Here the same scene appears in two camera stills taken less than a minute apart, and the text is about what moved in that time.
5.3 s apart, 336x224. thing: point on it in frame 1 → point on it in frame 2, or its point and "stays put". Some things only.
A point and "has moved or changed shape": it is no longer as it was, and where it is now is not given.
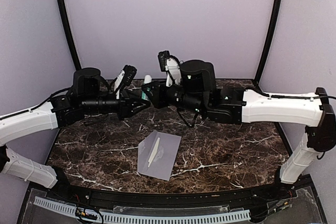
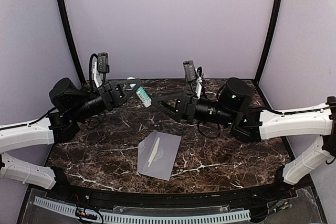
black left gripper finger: x=137 y=107 → x=121 y=96
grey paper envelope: x=156 y=154 stays put
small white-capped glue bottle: x=147 y=78 has moved or changed shape
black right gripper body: x=191 y=103 → x=226 y=117
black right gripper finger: x=152 y=88 → x=181 y=114
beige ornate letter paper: x=153 y=151 stays put
